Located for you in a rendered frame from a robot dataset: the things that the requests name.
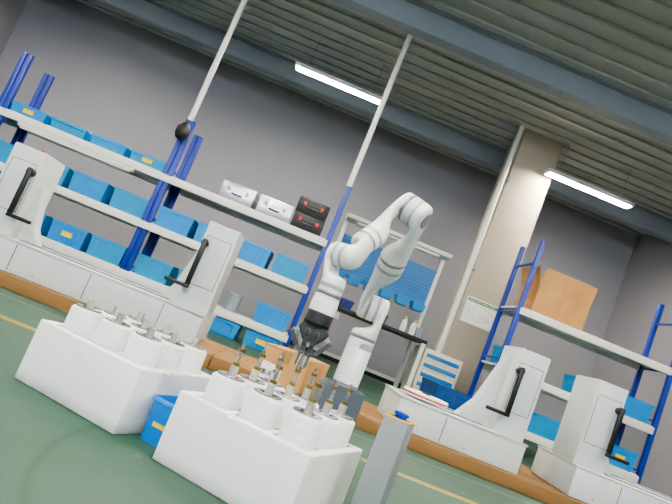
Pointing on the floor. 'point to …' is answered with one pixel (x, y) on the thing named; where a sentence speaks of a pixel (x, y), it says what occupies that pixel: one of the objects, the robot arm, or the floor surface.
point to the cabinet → (433, 369)
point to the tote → (444, 393)
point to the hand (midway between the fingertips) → (301, 361)
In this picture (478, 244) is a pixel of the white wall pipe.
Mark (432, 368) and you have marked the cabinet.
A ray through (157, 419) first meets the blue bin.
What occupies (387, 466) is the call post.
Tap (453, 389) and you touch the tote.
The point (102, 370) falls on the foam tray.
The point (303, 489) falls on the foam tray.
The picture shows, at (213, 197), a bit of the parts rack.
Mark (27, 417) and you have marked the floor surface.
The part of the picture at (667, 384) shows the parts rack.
